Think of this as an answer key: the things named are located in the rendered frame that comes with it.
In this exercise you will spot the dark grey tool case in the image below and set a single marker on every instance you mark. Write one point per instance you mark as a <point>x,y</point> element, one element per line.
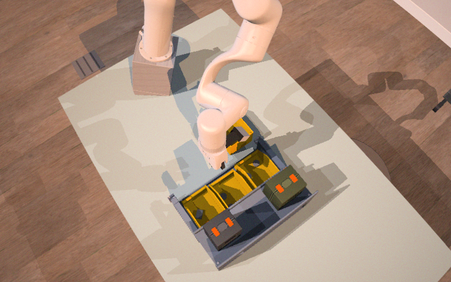
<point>223,229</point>

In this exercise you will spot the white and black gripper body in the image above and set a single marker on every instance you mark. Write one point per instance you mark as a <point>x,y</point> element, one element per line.
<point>215,159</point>

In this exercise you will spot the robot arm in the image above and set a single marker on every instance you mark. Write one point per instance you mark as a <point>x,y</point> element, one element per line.
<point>223,106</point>

